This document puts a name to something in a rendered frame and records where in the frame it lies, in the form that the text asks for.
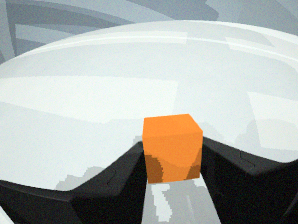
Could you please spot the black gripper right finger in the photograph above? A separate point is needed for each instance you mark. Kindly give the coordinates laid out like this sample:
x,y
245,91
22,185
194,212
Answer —
x,y
248,189

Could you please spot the orange block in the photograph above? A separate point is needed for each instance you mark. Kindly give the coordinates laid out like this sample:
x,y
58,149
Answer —
x,y
172,147

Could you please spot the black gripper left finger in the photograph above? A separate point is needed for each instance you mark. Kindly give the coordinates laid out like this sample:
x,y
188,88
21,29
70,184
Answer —
x,y
115,196

